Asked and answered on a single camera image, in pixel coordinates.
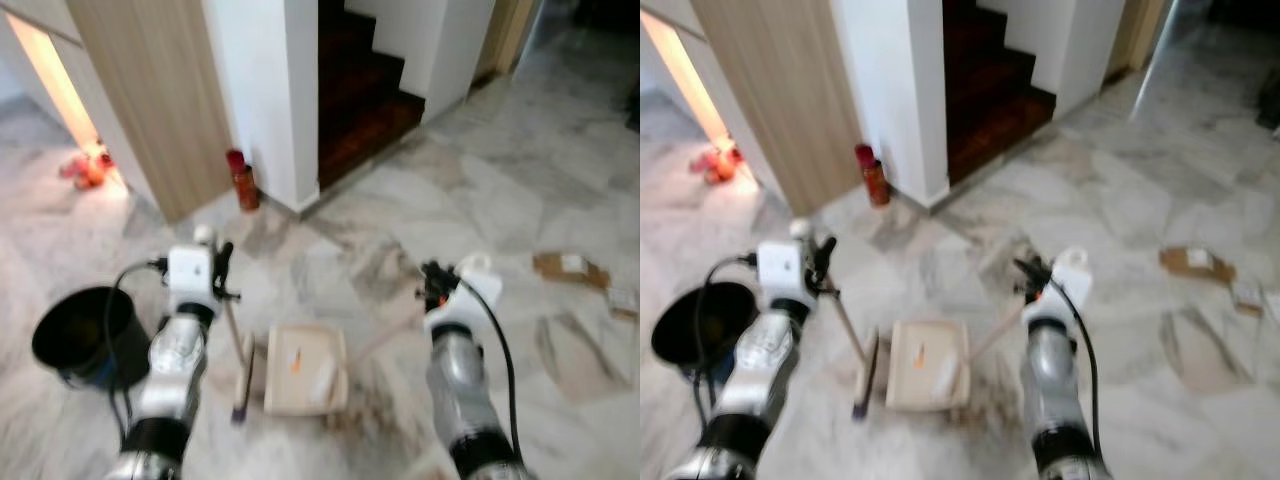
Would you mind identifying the light wooden door frame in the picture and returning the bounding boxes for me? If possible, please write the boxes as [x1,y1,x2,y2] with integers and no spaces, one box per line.
[472,0,543,83]
[1103,0,1173,79]

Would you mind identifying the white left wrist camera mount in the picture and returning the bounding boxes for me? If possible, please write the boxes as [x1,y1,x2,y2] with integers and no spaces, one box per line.
[757,220,816,306]
[167,225,219,316]

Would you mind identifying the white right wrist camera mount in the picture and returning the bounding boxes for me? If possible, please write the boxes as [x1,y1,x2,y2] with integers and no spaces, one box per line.
[428,252,503,336]
[1025,247,1093,326]

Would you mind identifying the red spray can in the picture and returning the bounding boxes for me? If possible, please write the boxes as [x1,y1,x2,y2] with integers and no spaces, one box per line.
[854,143,892,209]
[225,149,262,214]

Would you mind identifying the brown cardboard piece with label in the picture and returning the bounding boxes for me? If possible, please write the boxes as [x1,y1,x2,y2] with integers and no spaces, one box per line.
[533,252,611,291]
[1160,247,1236,284]

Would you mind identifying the red toy pile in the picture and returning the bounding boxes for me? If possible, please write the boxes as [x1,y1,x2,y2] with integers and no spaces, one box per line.
[58,148,114,191]
[688,143,744,185]

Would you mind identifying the beige dustpan with long handle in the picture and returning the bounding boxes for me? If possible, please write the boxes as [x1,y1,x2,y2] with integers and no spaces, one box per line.
[884,300,1031,413]
[263,312,433,418]

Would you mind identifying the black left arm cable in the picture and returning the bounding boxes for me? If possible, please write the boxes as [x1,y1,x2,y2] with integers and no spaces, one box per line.
[693,255,761,431]
[103,260,171,441]

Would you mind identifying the dark wooden stairs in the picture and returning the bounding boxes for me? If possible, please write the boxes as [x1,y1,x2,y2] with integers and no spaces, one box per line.
[943,0,1057,187]
[318,0,427,191]

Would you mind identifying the light wood cabinet panel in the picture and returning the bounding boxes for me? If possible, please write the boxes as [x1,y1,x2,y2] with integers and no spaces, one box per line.
[65,0,237,224]
[690,0,873,217]

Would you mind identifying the wooden broom with purple bristles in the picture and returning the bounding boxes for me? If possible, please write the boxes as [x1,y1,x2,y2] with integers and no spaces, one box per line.
[830,290,885,421]
[222,298,261,425]

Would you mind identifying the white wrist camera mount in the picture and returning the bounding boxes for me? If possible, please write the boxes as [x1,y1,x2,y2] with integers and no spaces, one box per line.
[167,225,219,316]
[1025,247,1093,326]
[428,252,503,336]
[757,220,816,306]

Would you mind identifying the black bucket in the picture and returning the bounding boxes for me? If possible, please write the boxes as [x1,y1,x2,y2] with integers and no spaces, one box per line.
[651,281,761,379]
[31,286,153,389]

